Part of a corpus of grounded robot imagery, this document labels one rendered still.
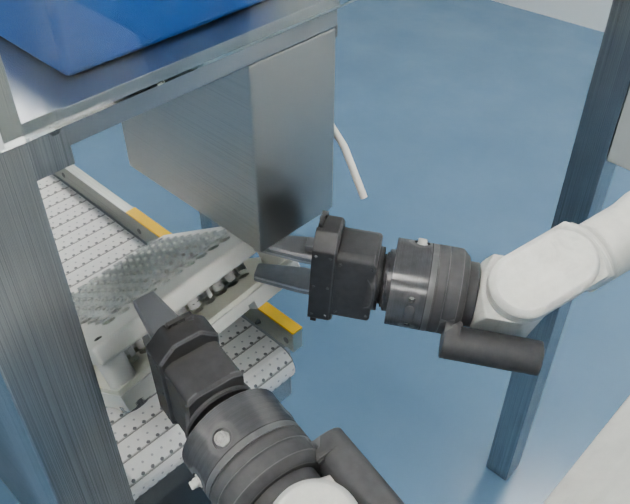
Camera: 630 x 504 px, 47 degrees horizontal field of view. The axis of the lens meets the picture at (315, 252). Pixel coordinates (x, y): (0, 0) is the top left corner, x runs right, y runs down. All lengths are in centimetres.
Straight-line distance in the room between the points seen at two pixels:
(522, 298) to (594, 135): 63
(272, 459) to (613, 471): 23
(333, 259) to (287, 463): 23
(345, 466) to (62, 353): 22
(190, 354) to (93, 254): 50
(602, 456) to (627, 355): 187
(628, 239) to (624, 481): 38
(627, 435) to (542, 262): 28
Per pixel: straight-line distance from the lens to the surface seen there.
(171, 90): 56
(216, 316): 74
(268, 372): 89
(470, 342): 71
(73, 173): 119
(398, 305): 70
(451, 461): 196
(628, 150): 127
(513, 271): 70
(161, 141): 77
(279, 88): 64
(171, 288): 73
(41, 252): 47
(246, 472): 55
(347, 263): 70
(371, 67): 360
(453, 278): 70
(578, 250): 72
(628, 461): 45
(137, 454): 84
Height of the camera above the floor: 162
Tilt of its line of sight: 41 degrees down
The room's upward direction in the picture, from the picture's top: straight up
